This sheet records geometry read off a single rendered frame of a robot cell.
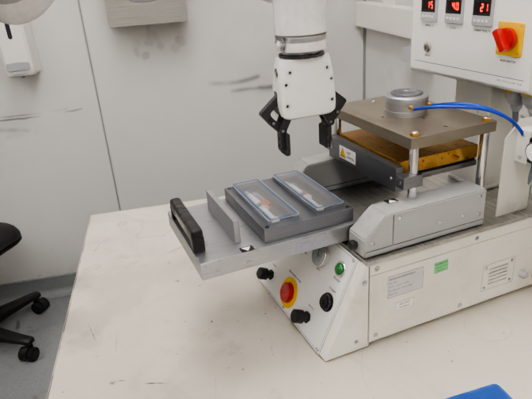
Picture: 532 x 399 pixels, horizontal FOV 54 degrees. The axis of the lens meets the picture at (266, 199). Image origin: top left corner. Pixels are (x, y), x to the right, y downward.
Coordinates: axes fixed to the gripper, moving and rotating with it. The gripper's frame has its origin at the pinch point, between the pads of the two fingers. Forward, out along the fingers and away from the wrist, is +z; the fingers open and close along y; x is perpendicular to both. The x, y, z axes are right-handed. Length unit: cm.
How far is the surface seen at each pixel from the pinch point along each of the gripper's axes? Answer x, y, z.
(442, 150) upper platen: -9.1, 22.5, 3.3
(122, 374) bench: -3, -39, 34
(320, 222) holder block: -9.9, -2.5, 10.8
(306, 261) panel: -1.7, -1.5, 23.1
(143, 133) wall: 150, -8, 35
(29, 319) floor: 143, -73, 109
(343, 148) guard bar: 5.8, 10.9, 4.9
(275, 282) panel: 5.8, -5.3, 30.8
